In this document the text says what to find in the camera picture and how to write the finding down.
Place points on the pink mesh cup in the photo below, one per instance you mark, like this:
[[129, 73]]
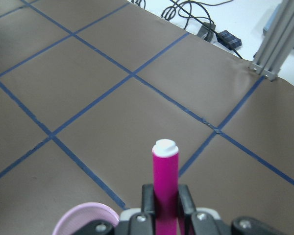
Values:
[[82, 214]]

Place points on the aluminium frame post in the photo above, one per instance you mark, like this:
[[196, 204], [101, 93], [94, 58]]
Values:
[[277, 44]]

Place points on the pink marker pen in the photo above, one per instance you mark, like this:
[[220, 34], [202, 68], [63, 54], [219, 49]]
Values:
[[165, 156]]

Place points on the small blue plaid device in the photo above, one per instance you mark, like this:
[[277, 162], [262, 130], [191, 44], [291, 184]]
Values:
[[228, 40]]

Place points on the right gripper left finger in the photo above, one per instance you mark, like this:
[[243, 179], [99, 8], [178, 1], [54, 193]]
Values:
[[148, 200]]

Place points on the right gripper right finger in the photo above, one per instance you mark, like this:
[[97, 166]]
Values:
[[185, 207]]

